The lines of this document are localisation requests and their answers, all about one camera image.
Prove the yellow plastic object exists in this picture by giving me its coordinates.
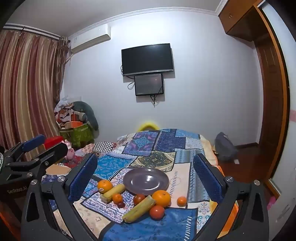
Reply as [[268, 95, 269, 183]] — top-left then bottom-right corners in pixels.
[[136, 120, 160, 133]]

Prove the sugar cane piece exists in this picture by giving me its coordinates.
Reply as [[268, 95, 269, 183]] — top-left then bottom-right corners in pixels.
[[100, 184, 126, 203], [122, 195, 156, 223]]

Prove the red tomato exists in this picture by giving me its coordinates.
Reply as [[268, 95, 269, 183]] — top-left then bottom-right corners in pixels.
[[133, 194, 146, 206], [149, 205, 165, 220]]

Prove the orange box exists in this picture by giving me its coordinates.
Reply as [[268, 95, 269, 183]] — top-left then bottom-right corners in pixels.
[[65, 120, 84, 129]]

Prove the pink plush toy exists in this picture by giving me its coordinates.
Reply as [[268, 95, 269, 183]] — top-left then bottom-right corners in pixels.
[[62, 140, 76, 161]]

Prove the white air conditioner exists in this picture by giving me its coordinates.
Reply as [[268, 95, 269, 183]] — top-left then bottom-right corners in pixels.
[[69, 23, 112, 55]]

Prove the dark purple plate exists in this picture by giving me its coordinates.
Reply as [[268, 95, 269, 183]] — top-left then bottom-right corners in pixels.
[[123, 167, 170, 195]]

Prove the grey bag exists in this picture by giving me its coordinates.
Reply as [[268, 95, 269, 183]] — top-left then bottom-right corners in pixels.
[[215, 132, 239, 163]]

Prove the wooden door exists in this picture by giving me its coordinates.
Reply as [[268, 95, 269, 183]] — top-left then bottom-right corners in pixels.
[[253, 5, 291, 184]]

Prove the white wardrobe door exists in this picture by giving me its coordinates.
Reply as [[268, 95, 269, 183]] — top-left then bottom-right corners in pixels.
[[262, 0, 296, 230]]

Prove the red box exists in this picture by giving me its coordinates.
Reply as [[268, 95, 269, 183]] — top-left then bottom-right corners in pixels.
[[44, 136, 65, 149]]

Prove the small black wall monitor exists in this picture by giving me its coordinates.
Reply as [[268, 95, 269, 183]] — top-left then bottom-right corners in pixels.
[[134, 73, 165, 96]]

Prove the black wall television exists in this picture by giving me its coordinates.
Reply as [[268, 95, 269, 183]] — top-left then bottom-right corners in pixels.
[[121, 43, 174, 77]]

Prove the pile of crumpled papers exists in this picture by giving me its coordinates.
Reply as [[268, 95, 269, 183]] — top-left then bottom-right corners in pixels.
[[54, 97, 77, 128]]

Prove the striped brown curtain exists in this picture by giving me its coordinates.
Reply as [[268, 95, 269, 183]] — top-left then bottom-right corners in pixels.
[[0, 25, 70, 163]]

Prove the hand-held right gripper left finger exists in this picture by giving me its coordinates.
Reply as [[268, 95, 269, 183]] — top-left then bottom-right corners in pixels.
[[20, 152, 99, 241]]

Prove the grey plush toy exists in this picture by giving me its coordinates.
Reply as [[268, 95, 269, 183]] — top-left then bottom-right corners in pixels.
[[72, 101, 99, 131]]

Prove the blue patchwork blanket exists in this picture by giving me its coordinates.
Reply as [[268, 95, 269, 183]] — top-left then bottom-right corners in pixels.
[[46, 128, 232, 241]]

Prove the large orange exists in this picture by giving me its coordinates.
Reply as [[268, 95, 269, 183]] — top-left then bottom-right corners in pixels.
[[152, 190, 172, 208]]

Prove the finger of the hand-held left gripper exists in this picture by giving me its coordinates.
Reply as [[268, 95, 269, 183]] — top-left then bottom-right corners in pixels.
[[6, 142, 69, 181], [3, 134, 46, 163]]

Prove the wooden overhead cabinet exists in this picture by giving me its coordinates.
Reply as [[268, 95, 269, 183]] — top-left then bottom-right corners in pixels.
[[218, 0, 266, 42]]

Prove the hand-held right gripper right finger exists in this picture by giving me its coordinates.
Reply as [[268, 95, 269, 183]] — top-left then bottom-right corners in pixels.
[[193, 153, 270, 241]]

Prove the brown cardboard piece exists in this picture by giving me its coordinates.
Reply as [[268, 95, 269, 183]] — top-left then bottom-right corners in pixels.
[[45, 164, 72, 176]]

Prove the orange with sticker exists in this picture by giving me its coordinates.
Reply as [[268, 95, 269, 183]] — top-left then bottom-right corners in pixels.
[[97, 179, 113, 194]]

